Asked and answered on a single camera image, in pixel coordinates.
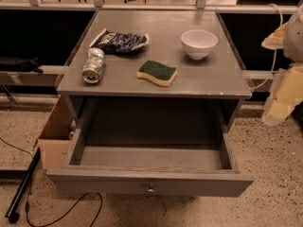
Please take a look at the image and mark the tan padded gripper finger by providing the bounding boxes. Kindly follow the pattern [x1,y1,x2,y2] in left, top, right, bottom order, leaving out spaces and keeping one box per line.
[261,23,287,50]
[261,63,303,126]

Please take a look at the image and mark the green and yellow sponge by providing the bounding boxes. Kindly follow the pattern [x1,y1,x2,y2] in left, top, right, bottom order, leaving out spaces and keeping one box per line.
[136,61,177,87]

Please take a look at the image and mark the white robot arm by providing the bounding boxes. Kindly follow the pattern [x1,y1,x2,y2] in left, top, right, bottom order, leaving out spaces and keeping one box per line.
[261,6,303,126]

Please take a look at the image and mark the metal drawer knob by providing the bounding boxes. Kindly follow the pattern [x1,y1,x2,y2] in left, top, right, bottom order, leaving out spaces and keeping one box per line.
[146,184,155,194]

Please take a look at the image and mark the open grey top drawer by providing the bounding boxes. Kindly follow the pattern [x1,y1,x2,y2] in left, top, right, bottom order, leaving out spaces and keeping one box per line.
[45,97,255,198]

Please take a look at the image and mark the white ceramic bowl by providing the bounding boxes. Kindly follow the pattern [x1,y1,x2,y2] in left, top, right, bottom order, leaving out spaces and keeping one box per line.
[181,29,218,60]

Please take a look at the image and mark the crumpled blue chip bag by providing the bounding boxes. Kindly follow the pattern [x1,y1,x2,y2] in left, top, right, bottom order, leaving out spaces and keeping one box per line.
[90,29,150,54]

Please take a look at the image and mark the grey wooden cabinet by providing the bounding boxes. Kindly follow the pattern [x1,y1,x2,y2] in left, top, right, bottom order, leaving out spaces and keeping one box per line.
[56,9,253,134]

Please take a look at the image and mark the crushed silver soda can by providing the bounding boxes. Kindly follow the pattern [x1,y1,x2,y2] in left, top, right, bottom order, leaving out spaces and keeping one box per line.
[82,47,105,84]

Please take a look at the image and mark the brown cardboard box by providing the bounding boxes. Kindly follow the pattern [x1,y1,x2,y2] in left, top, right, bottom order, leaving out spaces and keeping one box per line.
[38,96,73,170]

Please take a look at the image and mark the black metal bar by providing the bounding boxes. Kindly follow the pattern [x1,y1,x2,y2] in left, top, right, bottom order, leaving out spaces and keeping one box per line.
[5,149,41,224]

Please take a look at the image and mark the white hanging cable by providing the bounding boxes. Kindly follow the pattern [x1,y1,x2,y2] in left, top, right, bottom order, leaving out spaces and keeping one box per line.
[249,3,284,91]

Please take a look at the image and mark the black object on rail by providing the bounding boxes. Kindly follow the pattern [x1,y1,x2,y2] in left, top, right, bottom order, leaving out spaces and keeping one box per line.
[0,57,44,74]

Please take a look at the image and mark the black floor cable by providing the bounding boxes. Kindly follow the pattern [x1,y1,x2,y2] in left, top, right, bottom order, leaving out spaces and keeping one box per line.
[0,137,103,227]

